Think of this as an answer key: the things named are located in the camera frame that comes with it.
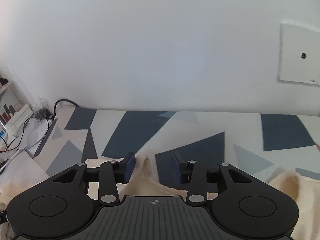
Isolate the cream sweater with fur cuffs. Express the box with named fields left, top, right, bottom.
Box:
left=1, top=155, right=319, bottom=239

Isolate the geometric patterned bed sheet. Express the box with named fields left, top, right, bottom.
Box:
left=34, top=107, right=319, bottom=189

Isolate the crumpled clear plastic bag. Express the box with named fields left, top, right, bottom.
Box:
left=31, top=97, right=53, bottom=121

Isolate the white shelf with items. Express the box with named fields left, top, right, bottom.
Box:
left=1, top=78, right=33, bottom=153

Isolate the black power cable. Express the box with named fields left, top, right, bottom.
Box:
left=53, top=99, right=80, bottom=117

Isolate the white wall socket panel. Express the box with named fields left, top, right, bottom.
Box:
left=278, top=23, right=319, bottom=85

